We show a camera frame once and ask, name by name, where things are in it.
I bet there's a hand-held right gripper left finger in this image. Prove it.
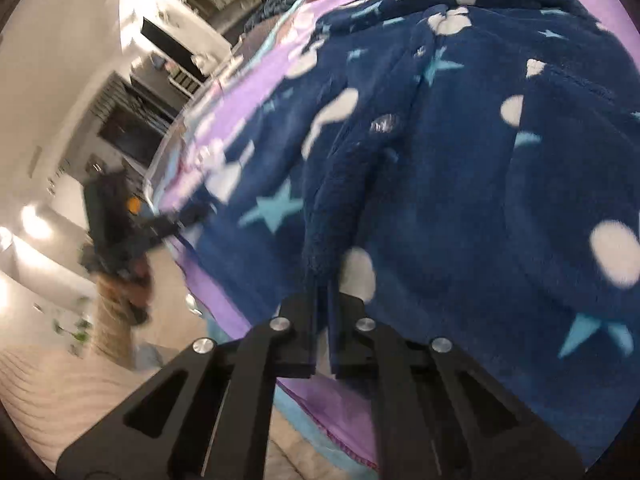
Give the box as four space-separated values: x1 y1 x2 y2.
55 282 321 480

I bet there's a teal fleece blanket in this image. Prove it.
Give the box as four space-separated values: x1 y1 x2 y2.
245 0 351 31

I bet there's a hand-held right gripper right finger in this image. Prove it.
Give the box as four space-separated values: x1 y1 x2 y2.
327 280 586 480

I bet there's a purple floral blanket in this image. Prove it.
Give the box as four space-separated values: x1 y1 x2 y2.
150 0 640 468

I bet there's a brown patterned bedspread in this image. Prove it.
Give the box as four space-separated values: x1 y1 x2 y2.
232 20 286 68

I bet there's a blue star fleece onesie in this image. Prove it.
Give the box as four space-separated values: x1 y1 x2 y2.
192 0 640 466

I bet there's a dark shelf cabinet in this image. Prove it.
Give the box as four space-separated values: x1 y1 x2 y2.
92 72 181 166

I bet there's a green potted plant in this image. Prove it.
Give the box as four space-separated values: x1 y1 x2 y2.
52 300 93 356

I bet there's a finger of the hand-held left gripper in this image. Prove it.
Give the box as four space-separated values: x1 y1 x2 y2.
142 202 213 243

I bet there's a black wall panel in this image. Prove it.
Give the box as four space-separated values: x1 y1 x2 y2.
142 17 196 68

